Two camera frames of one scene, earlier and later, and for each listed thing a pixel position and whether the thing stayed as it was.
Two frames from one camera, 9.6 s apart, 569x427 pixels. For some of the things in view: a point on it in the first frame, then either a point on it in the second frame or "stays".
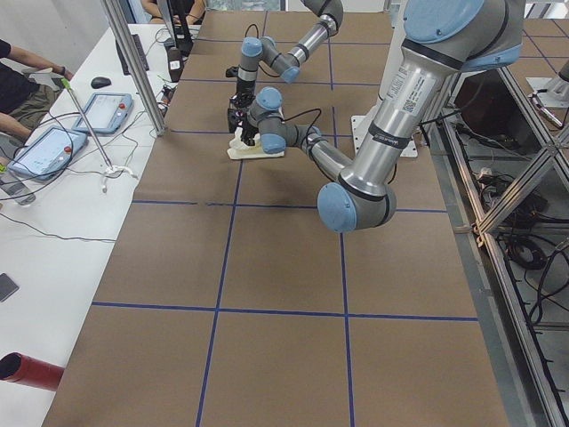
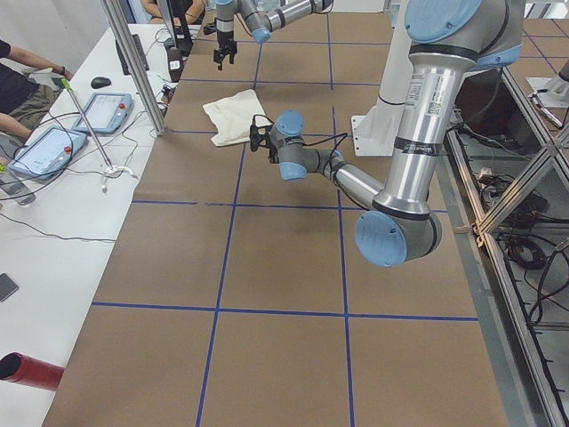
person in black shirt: x=23 y=101 stays
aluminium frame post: x=116 y=17 stays
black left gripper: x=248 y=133 to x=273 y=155
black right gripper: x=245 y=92 to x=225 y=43
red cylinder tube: x=17 y=367 stays
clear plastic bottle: x=17 y=189 stays
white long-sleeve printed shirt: x=240 y=150 to x=232 y=117
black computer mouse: x=100 y=82 stays
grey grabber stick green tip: x=68 y=85 stays
